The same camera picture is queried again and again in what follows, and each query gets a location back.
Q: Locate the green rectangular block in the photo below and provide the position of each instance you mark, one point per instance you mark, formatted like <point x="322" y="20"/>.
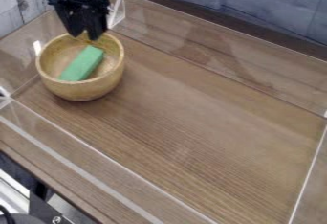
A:
<point x="83" y="65"/>

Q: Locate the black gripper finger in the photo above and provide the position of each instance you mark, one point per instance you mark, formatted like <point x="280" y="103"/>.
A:
<point x="72" y="22"/>
<point x="95" y="12"/>

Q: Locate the clear acrylic corner bracket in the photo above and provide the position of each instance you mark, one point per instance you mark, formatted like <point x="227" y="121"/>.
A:
<point x="116" y="13"/>

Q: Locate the wooden bowl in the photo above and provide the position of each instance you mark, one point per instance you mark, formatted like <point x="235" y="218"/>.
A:
<point x="58" y="54"/>

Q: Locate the black metal bracket with screw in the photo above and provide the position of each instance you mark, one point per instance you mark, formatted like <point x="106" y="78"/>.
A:
<point x="44" y="211"/>

